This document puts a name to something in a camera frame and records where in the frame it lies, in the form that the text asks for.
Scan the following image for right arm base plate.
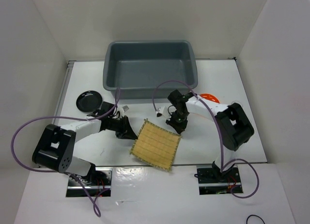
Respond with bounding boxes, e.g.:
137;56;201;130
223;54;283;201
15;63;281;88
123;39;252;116
194;165;243;195

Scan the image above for orange round plate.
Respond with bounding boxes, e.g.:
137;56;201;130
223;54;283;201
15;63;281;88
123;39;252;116
200;93;220;103

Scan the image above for woven bamboo placemat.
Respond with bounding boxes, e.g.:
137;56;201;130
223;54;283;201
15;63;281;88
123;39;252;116
129;119;181;172

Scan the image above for grey plastic bin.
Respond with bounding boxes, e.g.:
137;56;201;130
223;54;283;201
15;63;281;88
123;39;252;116
103;40;198;99

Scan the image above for clear glass cup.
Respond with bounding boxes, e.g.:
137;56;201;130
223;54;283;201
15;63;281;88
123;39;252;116
232;100;243;108

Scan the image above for black round plate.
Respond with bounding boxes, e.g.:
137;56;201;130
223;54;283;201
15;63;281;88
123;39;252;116
76;90;103;112

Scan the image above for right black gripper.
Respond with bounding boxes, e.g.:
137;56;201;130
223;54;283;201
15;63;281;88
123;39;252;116
166;110;189;134

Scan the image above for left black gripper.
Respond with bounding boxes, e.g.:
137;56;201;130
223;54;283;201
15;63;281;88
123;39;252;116
108;115;138;140

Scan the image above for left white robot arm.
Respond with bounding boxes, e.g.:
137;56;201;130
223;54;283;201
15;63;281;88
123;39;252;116
32;102;138;185

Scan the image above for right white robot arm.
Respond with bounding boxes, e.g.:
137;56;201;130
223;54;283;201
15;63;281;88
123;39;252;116
166;90;254;182

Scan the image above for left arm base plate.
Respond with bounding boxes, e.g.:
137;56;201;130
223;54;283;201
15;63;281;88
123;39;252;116
66;167;113;198

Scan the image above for black cable loop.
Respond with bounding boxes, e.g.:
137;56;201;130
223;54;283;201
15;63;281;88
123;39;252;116
247;214;265;224

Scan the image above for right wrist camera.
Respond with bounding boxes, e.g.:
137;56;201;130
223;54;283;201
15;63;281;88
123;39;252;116
156;106;171;120

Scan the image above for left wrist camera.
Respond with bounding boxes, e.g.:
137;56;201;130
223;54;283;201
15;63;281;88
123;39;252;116
118;105;129;116

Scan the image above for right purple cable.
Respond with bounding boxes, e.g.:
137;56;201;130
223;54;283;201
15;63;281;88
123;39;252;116
152;80;260;199

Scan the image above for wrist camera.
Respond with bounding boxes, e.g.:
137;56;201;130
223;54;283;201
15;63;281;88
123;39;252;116
156;106;171;120
118;105;129;116

